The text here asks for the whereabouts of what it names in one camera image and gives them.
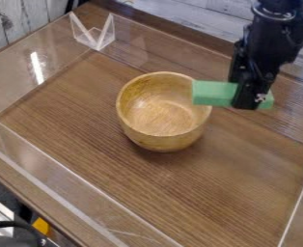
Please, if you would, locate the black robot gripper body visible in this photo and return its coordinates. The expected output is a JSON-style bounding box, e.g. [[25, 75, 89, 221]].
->
[[235, 6, 303, 80]]

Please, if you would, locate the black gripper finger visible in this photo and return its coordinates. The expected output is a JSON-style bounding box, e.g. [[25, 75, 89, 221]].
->
[[228, 44, 252, 84], [232, 75, 275, 110]]

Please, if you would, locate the green rectangular block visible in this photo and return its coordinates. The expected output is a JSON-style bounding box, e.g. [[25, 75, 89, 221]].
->
[[191, 79, 276, 110]]

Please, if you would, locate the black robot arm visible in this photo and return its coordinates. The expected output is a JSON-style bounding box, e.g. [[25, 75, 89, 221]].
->
[[228, 0, 303, 110]]

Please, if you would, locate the brown wooden bowl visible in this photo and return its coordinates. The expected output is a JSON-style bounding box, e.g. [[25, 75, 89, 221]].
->
[[116, 71, 212, 152]]

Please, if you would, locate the clear acrylic corner bracket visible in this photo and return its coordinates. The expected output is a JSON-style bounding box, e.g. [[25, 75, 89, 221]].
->
[[69, 13, 116, 51]]

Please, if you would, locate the clear acrylic tray wall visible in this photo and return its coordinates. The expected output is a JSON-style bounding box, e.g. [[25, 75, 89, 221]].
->
[[0, 122, 183, 247]]

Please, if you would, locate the black cable bottom left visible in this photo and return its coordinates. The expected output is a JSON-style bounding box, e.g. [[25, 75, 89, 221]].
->
[[0, 220, 48, 247]]

